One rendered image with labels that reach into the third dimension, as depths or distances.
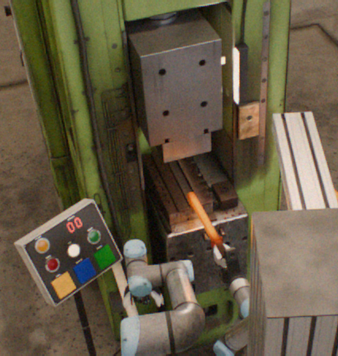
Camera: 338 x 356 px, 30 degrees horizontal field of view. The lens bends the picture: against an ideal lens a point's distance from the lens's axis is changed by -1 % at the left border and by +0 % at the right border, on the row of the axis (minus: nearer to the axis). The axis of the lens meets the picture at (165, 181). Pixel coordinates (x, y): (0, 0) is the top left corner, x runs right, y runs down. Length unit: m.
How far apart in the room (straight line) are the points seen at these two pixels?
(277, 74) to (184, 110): 0.48
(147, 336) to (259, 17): 1.30
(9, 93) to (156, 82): 3.30
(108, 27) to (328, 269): 1.42
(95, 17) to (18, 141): 2.75
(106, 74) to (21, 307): 1.80
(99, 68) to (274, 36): 0.70
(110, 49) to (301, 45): 3.59
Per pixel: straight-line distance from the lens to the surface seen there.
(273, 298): 1.11
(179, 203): 2.76
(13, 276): 3.97
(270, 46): 2.60
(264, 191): 3.08
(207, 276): 3.01
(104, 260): 2.56
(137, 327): 1.78
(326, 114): 4.96
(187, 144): 2.51
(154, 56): 2.25
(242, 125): 2.73
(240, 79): 2.57
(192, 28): 2.39
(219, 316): 3.39
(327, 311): 1.10
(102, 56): 2.36
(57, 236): 2.47
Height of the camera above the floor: 2.91
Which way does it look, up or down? 42 degrees down
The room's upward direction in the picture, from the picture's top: 5 degrees counter-clockwise
